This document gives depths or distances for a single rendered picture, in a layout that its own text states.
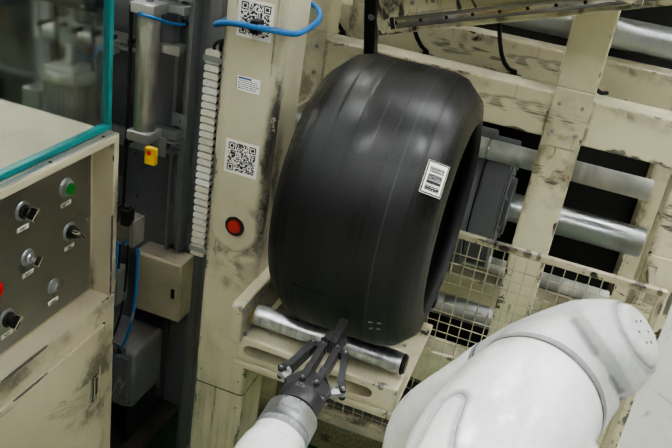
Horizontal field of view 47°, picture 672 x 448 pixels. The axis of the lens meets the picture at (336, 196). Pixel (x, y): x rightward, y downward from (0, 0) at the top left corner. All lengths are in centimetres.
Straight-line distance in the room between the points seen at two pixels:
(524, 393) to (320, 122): 83
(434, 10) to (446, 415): 128
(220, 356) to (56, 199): 58
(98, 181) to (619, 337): 113
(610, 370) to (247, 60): 101
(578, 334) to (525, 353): 7
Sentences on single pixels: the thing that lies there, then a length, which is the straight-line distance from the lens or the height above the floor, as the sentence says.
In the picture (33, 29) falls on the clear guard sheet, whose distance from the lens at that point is 136.
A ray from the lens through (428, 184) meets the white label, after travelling 134.
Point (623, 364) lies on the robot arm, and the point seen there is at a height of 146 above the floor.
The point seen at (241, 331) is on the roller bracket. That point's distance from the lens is 167.
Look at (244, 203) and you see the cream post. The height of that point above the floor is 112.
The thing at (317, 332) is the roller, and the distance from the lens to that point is 164.
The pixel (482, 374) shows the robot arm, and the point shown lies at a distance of 70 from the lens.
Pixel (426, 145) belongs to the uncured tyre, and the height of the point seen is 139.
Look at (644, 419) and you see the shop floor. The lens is 333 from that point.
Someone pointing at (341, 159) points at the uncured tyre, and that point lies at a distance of 136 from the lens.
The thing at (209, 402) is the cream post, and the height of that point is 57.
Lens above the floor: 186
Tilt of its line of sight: 25 degrees down
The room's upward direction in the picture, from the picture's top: 9 degrees clockwise
